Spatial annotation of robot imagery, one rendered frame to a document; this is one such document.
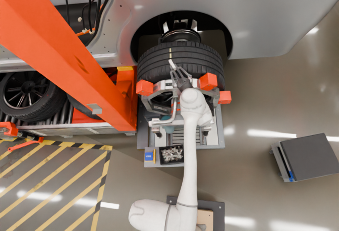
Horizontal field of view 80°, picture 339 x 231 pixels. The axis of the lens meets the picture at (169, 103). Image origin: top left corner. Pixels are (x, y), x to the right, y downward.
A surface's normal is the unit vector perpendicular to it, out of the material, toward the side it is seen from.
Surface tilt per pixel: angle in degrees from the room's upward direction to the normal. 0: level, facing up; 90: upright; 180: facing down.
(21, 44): 90
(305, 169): 0
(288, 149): 0
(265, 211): 0
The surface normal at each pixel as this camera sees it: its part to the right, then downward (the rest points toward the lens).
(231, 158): -0.10, -0.36
